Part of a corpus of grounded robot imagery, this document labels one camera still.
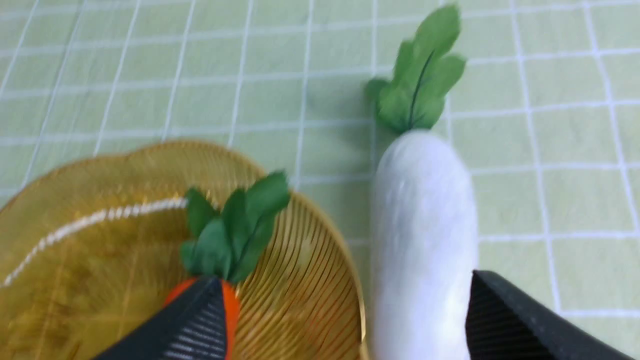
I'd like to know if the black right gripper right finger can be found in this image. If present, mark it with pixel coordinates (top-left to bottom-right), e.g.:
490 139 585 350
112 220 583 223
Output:
465 269 629 360

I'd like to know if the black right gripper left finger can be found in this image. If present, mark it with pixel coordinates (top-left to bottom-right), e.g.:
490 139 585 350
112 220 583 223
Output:
94 276 230 360

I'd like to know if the toy carrot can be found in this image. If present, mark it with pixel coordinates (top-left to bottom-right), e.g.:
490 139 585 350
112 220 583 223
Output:
162 170 291 360

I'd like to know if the white toy radish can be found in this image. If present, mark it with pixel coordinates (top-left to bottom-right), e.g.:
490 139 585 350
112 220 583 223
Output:
365 3 479 360

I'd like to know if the amber ribbed plastic plate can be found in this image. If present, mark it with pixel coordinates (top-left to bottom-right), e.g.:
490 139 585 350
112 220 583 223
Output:
1 141 370 360

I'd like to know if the green checkered tablecloth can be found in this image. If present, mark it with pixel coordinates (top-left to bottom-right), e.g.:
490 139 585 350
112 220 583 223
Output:
0 0 639 358

